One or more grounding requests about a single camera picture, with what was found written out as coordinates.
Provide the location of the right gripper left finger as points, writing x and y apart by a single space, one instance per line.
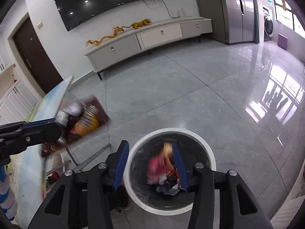
85 199

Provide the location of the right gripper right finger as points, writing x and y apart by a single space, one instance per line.
239 207

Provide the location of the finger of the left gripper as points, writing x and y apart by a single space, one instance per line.
35 135
48 123

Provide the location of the brown silver snack bag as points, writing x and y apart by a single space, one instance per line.
77 119

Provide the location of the blue white sleeve forearm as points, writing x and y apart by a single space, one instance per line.
7 198

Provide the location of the white round trash bin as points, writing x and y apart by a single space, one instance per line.
135 178

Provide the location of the trash inside bin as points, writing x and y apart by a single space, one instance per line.
162 172

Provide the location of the white shoe cabinet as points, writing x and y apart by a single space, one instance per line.
16 99

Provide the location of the dark brown entrance door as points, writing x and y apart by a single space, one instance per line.
35 57

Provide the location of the white tv cabinet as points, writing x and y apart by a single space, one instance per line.
136 41

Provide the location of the golden dragon ornament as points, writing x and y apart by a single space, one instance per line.
116 31

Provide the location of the golden ornament right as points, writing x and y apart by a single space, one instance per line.
137 25

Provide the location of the purple stool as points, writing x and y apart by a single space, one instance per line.
282 41

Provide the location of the white washing machine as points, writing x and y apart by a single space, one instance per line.
268 24

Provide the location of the grey refrigerator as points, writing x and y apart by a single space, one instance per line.
233 21

